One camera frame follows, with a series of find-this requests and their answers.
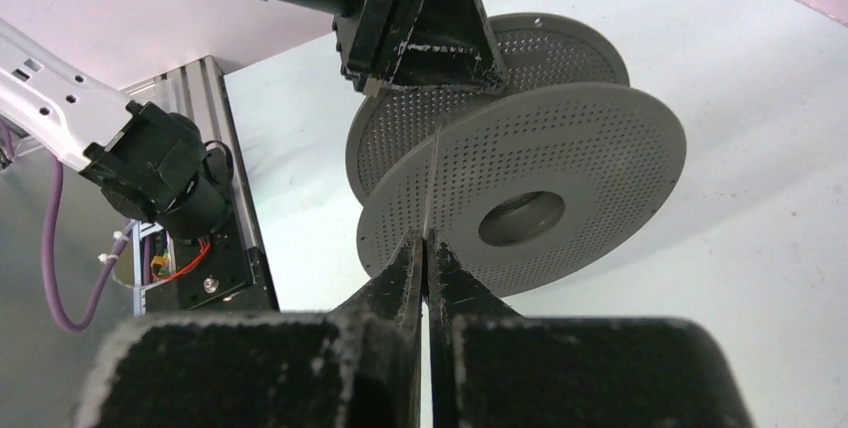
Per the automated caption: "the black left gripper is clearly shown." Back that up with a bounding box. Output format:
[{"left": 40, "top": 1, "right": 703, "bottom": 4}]
[{"left": 332, "top": 0, "right": 506, "bottom": 95}]

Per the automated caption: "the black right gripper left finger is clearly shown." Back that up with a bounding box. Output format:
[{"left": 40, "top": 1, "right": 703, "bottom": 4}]
[{"left": 72, "top": 232, "right": 424, "bottom": 427}]

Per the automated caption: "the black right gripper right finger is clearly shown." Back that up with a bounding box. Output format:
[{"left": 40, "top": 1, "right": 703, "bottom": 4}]
[{"left": 425, "top": 233, "right": 753, "bottom": 427}]

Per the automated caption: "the thin grey wire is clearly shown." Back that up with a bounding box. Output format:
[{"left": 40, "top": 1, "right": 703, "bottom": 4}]
[{"left": 421, "top": 123, "right": 444, "bottom": 241}]

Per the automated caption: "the dark grey cable spool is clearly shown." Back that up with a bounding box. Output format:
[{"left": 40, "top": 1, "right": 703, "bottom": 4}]
[{"left": 346, "top": 13, "right": 687, "bottom": 296}]

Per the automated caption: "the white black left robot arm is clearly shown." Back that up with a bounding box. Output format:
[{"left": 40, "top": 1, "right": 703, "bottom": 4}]
[{"left": 1, "top": 0, "right": 505, "bottom": 241}]

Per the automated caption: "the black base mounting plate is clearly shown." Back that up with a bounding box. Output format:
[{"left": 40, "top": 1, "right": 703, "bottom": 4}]
[{"left": 142, "top": 214, "right": 278, "bottom": 313}]

